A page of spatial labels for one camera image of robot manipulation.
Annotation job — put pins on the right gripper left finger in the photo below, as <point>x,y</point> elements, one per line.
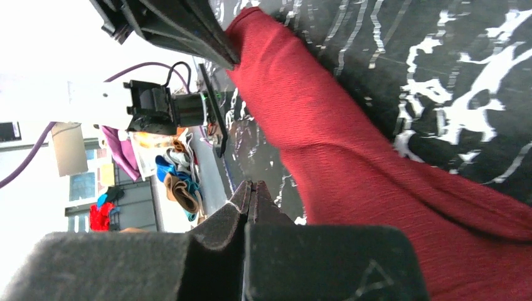
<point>205,263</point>

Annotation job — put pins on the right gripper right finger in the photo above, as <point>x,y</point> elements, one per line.
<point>286,261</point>

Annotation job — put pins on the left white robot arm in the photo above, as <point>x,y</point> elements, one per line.
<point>138,106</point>

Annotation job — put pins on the red cloth napkin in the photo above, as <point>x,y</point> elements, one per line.
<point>472,242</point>

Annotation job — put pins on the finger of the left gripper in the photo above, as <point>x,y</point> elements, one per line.
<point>184,26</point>

